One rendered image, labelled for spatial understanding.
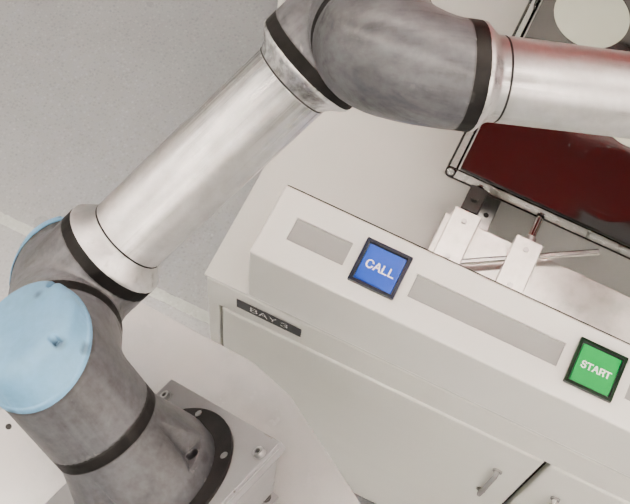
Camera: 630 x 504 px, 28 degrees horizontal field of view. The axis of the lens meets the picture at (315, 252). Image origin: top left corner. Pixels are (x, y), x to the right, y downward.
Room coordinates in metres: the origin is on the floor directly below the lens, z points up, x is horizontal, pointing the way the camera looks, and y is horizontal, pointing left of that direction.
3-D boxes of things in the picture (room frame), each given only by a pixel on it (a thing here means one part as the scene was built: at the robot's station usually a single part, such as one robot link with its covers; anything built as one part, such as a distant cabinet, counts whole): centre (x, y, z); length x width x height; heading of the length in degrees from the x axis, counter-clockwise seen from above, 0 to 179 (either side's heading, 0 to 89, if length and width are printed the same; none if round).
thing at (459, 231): (0.60, -0.16, 0.89); 0.08 x 0.03 x 0.03; 162
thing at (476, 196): (0.66, -0.18, 0.90); 0.04 x 0.02 x 0.03; 162
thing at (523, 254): (0.58, -0.24, 0.89); 0.08 x 0.03 x 0.03; 162
